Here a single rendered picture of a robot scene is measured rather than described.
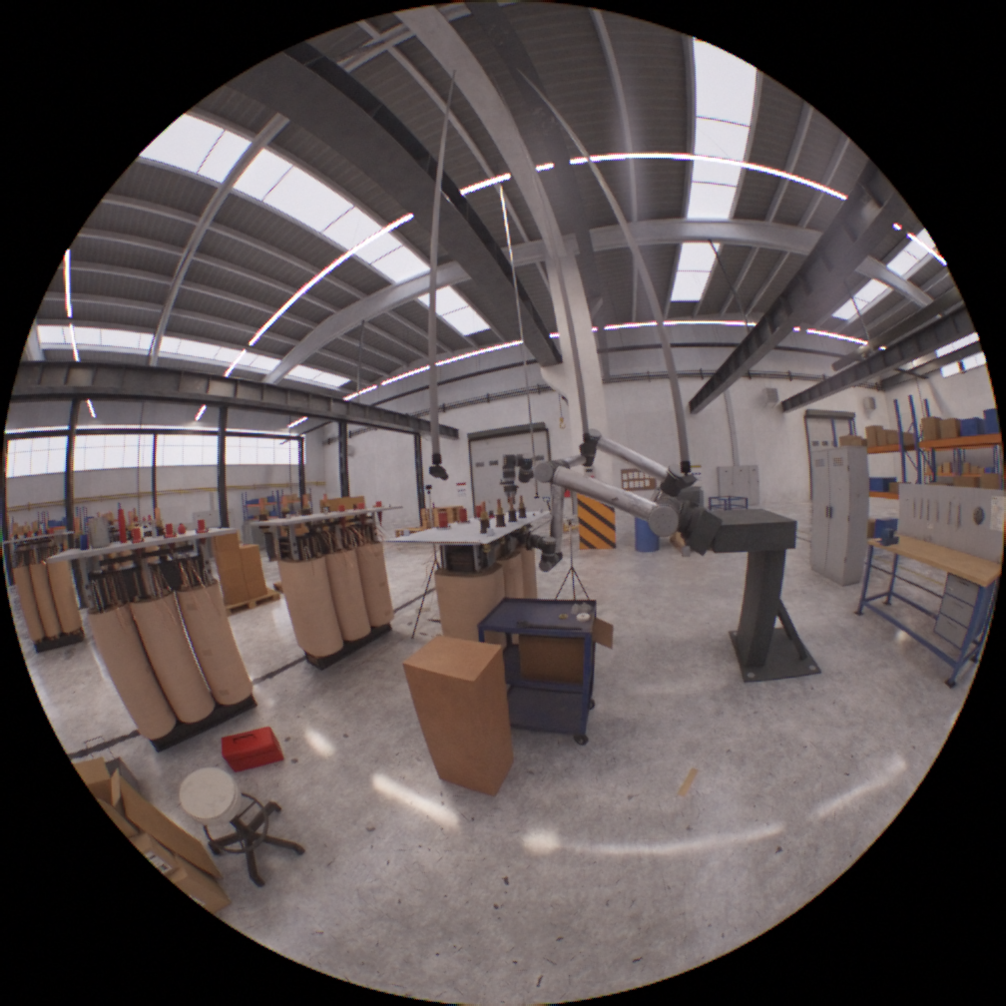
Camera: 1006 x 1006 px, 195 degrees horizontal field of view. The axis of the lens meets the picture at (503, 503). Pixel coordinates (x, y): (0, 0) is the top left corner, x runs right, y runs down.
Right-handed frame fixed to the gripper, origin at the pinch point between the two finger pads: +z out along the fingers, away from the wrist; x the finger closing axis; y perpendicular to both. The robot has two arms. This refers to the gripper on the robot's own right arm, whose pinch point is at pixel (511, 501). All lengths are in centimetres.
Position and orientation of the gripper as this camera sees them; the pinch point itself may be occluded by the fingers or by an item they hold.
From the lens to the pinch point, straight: 244.5
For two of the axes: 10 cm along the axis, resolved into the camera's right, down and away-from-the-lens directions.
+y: 8.3, -0.9, 5.4
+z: 0.8, 10.0, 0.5
